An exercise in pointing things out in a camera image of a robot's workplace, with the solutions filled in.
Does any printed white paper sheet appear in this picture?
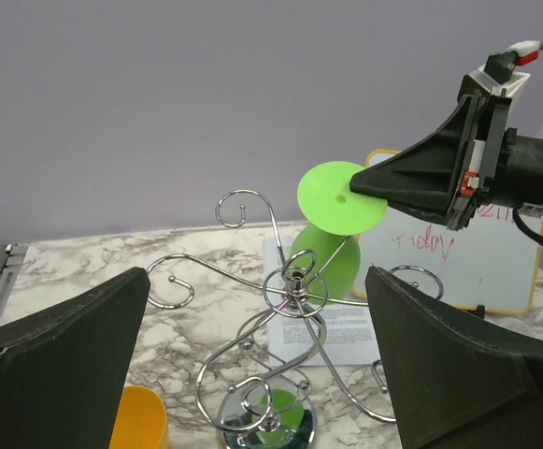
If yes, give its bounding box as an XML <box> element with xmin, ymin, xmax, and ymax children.
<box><xmin>263</xmin><ymin>237</ymin><xmax>380</xmax><ymax>366</ymax></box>

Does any green plastic wine glass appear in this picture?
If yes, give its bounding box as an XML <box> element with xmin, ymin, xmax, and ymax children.
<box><xmin>291</xmin><ymin>161</ymin><xmax>388</xmax><ymax>305</ymax></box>

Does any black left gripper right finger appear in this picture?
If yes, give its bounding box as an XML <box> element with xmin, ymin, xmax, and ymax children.
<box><xmin>365</xmin><ymin>267</ymin><xmax>543</xmax><ymax>448</ymax></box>

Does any yellow framed whiteboard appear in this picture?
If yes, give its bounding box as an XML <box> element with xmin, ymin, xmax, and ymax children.
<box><xmin>350</xmin><ymin>148</ymin><xmax>543</xmax><ymax>315</ymax></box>

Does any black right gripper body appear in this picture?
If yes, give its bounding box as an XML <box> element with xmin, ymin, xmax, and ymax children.
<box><xmin>445</xmin><ymin>75</ymin><xmax>543</xmax><ymax>230</ymax></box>

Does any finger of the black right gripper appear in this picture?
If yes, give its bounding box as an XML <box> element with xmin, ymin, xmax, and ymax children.
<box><xmin>350</xmin><ymin>95</ymin><xmax>479</xmax><ymax>218</ymax></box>

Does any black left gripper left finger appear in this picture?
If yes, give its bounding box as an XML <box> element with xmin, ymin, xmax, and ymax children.
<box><xmin>0</xmin><ymin>268</ymin><xmax>150</xmax><ymax>448</ymax></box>

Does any light orange plastic wine glass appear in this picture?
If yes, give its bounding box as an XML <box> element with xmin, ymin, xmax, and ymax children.
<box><xmin>108</xmin><ymin>385</ymin><xmax>170</xmax><ymax>449</ymax></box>

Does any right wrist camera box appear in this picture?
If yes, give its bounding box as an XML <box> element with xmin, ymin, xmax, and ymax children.
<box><xmin>458</xmin><ymin>40</ymin><xmax>540</xmax><ymax>101</ymax></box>

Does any aluminium frame rail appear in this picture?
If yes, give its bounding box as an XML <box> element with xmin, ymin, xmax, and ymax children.
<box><xmin>0</xmin><ymin>243</ymin><xmax>29</xmax><ymax>318</ymax></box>

